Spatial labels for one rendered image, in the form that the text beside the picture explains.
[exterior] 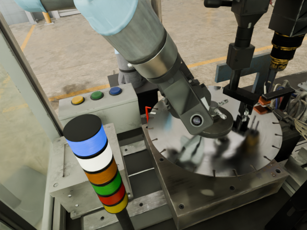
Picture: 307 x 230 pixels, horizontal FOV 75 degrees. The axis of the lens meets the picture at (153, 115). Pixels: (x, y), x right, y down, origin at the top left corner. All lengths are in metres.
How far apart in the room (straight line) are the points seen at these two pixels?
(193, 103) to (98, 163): 0.18
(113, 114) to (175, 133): 0.31
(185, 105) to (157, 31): 0.13
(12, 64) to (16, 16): 6.08
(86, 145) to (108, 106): 0.49
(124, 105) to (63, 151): 0.26
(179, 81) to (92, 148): 0.18
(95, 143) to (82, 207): 0.40
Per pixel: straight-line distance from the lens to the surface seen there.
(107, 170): 0.29
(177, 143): 0.48
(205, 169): 0.44
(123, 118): 0.77
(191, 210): 0.51
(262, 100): 0.61
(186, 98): 0.34
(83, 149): 0.25
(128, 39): 0.27
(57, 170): 0.58
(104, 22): 0.26
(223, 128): 0.51
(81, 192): 0.57
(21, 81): 0.60
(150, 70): 0.31
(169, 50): 0.31
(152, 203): 0.62
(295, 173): 0.67
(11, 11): 6.65
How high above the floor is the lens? 1.32
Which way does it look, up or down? 41 degrees down
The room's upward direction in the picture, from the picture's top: 7 degrees counter-clockwise
